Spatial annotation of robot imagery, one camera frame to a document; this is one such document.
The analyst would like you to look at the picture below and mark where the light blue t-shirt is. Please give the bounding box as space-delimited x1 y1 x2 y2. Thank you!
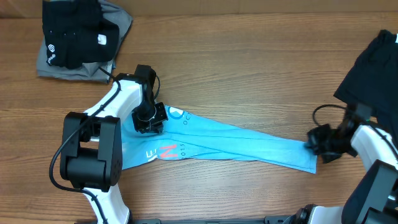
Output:
122 106 317 174

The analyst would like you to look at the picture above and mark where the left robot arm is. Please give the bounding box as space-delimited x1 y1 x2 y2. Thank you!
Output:
49 65 168 223

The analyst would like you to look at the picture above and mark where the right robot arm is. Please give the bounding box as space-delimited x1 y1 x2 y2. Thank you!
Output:
286 103 397 224

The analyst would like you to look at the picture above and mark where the grey folded garment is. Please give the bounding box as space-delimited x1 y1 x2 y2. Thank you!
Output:
36 0 133 83

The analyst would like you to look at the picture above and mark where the black garment at right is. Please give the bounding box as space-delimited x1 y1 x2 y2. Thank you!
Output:
334 30 397 144

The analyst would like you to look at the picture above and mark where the black folded garment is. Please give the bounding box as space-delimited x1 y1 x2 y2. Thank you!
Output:
42 0 119 69

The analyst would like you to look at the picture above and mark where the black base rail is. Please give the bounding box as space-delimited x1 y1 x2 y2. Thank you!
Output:
127 214 299 224

